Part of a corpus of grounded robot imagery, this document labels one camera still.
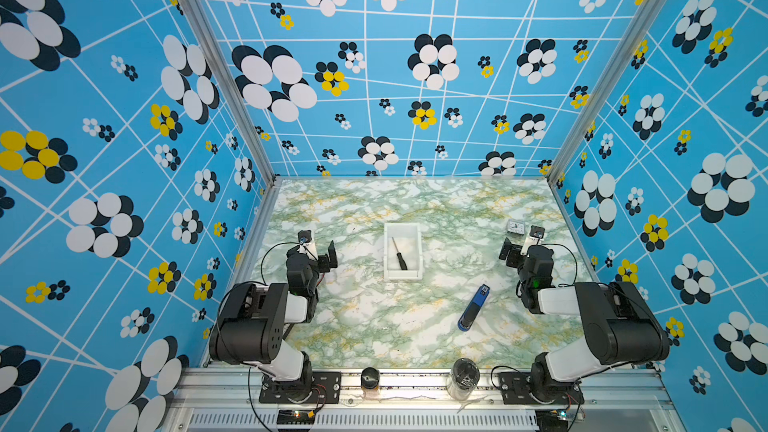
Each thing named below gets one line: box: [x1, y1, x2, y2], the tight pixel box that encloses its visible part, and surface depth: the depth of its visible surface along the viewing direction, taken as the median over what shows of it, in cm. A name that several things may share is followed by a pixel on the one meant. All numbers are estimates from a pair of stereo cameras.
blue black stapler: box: [457, 284, 491, 332], surface depth 85 cm
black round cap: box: [360, 366, 380, 389], surface depth 68 cm
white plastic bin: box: [384, 222, 423, 280], surface depth 98 cm
